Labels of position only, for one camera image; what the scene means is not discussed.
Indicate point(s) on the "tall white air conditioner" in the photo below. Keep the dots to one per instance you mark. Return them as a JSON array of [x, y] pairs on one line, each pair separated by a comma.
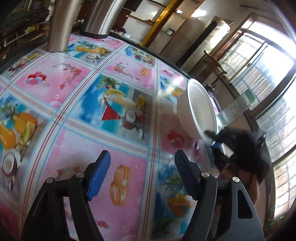
[[204, 40]]

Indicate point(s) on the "white paper bowl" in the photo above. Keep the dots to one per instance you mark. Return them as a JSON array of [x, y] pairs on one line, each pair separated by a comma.
[[196, 113]]

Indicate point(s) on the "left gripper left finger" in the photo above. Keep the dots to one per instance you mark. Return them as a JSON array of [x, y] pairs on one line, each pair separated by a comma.
[[86, 184]]

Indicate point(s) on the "clear bottle green lid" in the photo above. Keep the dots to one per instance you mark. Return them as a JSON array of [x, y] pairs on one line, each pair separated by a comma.
[[236, 109]]

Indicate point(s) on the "person's right hand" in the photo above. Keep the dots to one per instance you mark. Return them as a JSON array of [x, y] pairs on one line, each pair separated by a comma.
[[249, 180]]

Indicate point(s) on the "colourful plastic tablecloth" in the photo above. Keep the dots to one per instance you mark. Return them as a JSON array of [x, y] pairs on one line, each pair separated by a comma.
[[59, 111]]

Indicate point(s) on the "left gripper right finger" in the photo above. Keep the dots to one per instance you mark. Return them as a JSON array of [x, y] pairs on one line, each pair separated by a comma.
[[197, 183]]

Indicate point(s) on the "large steel thermos jug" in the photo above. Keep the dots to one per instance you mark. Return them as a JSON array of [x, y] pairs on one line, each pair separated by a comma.
[[100, 18]]

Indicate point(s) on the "small black jar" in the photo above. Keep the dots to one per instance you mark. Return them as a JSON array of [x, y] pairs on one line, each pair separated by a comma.
[[210, 89]]

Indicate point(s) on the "slim steel thermos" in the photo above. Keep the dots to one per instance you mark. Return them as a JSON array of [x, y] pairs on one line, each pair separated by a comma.
[[61, 24]]

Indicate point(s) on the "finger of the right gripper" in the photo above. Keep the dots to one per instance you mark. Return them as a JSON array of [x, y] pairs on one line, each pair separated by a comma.
[[216, 137]]

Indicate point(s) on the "wooden chair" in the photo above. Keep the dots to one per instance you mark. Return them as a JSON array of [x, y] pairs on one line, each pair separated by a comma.
[[212, 66]]

